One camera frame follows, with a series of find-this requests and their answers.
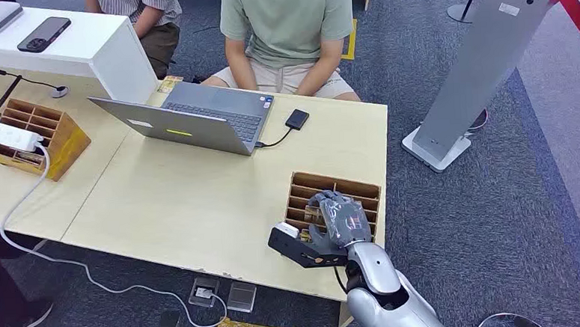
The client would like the colourful card pack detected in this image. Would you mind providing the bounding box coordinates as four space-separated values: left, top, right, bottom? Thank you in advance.
156 74 185 95

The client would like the black drive cable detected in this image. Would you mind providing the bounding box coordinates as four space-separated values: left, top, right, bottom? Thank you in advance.
254 127 294 150

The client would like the floor socket box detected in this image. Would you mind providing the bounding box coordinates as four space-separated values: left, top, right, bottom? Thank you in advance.
186 275 222 309

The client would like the floor socket lid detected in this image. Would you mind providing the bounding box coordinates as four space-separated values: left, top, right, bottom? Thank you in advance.
225 280 259 314

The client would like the white power cable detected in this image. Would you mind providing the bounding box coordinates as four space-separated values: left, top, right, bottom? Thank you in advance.
0 134 229 327

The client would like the black smartphone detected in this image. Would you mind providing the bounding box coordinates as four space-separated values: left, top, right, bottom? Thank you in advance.
16 16 73 54

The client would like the black computer cable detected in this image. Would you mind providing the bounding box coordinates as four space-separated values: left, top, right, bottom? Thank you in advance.
0 25 66 94

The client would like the wooden desk leg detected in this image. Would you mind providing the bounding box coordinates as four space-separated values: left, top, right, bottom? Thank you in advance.
336 300 355 327

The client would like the wooden card organizer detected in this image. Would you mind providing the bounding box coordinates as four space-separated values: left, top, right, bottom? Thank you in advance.
0 94 94 186
282 166 385 248

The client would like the grey laptop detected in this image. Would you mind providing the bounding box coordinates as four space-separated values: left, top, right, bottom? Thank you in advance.
87 76 278 165

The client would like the dark red round floor object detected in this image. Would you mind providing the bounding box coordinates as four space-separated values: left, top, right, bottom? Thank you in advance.
465 108 491 134

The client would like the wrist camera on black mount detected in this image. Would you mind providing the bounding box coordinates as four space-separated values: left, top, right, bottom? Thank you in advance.
266 218 350 272

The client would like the thin white floor cable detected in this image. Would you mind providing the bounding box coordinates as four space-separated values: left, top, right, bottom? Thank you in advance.
474 310 545 327

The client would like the silver kiosk stand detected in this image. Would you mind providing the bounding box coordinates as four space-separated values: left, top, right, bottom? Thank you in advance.
393 0 569 176

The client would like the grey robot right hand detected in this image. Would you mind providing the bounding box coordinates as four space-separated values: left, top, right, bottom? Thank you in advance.
308 188 373 254

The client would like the white raised counter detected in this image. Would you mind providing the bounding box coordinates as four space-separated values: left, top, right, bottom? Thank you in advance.
0 0 160 113

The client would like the white power strip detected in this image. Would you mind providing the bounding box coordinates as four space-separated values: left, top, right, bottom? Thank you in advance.
0 111 46 155

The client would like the black external drive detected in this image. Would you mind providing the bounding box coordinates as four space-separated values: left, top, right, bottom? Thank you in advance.
284 108 311 132

